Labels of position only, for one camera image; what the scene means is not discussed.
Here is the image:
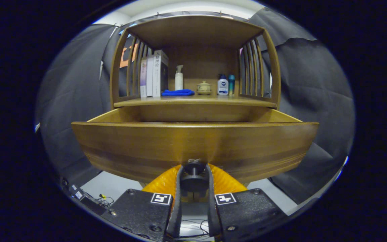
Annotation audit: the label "beige lidded tea cup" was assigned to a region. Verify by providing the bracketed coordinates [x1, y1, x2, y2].
[196, 81, 212, 95]

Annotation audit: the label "white book with dark cover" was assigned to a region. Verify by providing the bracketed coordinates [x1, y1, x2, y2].
[153, 50, 169, 97]

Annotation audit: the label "wooden cabinet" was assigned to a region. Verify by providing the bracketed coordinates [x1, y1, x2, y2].
[110, 14, 281, 123]

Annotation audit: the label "lavender book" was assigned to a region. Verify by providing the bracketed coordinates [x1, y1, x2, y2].
[140, 57, 147, 98]

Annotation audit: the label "wooden countertop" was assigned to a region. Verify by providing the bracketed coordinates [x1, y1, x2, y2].
[114, 95, 277, 108]

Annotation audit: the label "white pump bottle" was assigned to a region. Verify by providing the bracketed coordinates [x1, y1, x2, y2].
[175, 65, 184, 90]

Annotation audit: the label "wooden drawer with black knob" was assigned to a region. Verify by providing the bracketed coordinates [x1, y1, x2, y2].
[72, 108, 319, 202]

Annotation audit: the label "black floor cables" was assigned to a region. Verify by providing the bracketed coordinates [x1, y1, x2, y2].
[180, 219, 214, 239]

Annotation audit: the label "blue cloth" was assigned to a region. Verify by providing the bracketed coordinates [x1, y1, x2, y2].
[161, 89, 195, 97]

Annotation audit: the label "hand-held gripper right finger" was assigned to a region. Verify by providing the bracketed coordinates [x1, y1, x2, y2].
[206, 164, 290, 242]

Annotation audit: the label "thin white book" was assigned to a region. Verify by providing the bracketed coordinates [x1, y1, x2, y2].
[146, 55, 155, 97]

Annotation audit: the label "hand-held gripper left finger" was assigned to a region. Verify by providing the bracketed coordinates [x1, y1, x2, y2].
[101, 164, 184, 242]

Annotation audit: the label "white lotion bottle blue cap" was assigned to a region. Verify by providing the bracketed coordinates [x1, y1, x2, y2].
[217, 74, 229, 96]

